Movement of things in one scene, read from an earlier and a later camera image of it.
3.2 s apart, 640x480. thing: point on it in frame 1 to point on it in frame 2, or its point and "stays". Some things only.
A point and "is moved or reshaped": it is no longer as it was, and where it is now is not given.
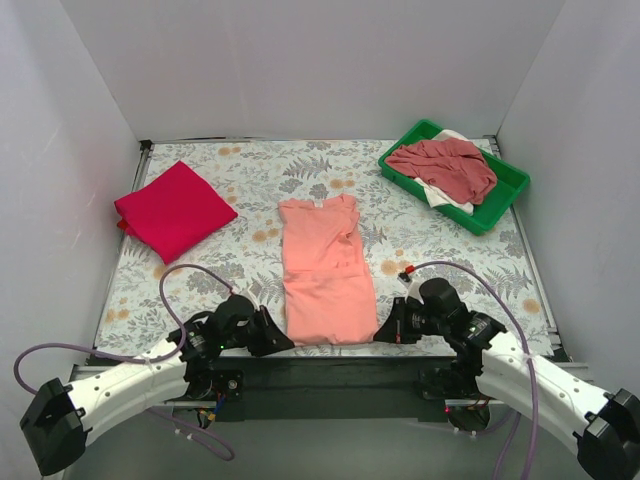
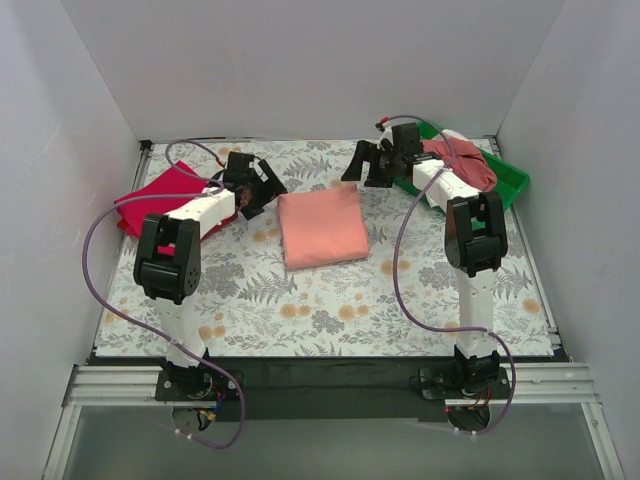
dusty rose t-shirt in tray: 454,166 stays
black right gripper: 401,323 to 376,163
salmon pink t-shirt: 330,294 is moved or reshaped
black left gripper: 263,332 to 257,190
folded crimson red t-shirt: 174,213 stays
